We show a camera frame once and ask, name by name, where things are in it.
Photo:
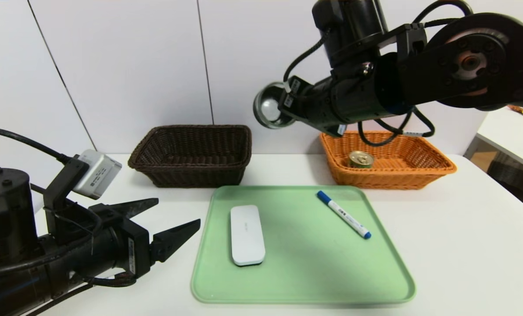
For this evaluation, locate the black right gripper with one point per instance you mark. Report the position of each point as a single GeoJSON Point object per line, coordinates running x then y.
{"type": "Point", "coordinates": [293, 99]}

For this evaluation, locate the orange wicker basket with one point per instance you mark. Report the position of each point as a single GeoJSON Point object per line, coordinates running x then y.
{"type": "Point", "coordinates": [397, 178]}

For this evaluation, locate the dark wicker chair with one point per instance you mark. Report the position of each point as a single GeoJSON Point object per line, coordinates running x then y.
{"type": "Point", "coordinates": [518, 182]}

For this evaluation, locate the dark brown wicker basket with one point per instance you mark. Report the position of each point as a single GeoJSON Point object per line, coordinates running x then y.
{"type": "Point", "coordinates": [191, 176]}

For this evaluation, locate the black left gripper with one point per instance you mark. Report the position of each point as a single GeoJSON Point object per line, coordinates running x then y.
{"type": "Point", "coordinates": [135, 249]}

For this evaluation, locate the black left camera bracket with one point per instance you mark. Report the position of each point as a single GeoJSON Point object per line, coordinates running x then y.
{"type": "Point", "coordinates": [62, 193]}

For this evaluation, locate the small glass cup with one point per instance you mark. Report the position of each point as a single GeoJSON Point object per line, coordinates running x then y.
{"type": "Point", "coordinates": [268, 107]}

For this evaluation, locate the light green plastic tray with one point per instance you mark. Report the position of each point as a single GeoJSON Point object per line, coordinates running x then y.
{"type": "Point", "coordinates": [305, 272]}

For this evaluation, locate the blue and white marker pen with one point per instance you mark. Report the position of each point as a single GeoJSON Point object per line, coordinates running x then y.
{"type": "Point", "coordinates": [343, 215]}

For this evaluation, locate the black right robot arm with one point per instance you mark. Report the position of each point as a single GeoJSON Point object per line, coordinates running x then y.
{"type": "Point", "coordinates": [419, 74]}

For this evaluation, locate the tin can with gold lid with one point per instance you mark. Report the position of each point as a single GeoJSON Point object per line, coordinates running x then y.
{"type": "Point", "coordinates": [360, 160]}

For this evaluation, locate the white rectangular eraser case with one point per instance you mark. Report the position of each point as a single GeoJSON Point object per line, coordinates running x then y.
{"type": "Point", "coordinates": [246, 232]}

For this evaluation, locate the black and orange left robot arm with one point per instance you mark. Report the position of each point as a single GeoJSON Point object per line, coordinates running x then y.
{"type": "Point", "coordinates": [20, 263]}

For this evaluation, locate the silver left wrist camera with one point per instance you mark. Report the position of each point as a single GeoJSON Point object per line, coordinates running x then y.
{"type": "Point", "coordinates": [97, 174]}

